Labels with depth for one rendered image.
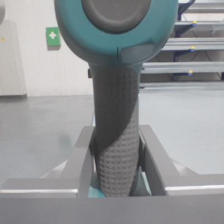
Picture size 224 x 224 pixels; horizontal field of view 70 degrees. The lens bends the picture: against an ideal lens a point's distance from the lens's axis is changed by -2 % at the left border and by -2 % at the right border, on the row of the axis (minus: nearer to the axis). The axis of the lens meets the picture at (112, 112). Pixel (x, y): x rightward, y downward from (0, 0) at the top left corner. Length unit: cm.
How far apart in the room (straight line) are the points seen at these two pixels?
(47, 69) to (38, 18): 135
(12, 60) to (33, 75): 66
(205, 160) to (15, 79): 509
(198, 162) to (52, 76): 498
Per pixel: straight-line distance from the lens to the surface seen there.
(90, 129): 15
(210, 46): 447
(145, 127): 16
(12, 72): 525
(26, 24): 549
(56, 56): 510
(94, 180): 17
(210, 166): 34
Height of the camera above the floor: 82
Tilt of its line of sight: 16 degrees down
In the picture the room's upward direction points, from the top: 2 degrees counter-clockwise
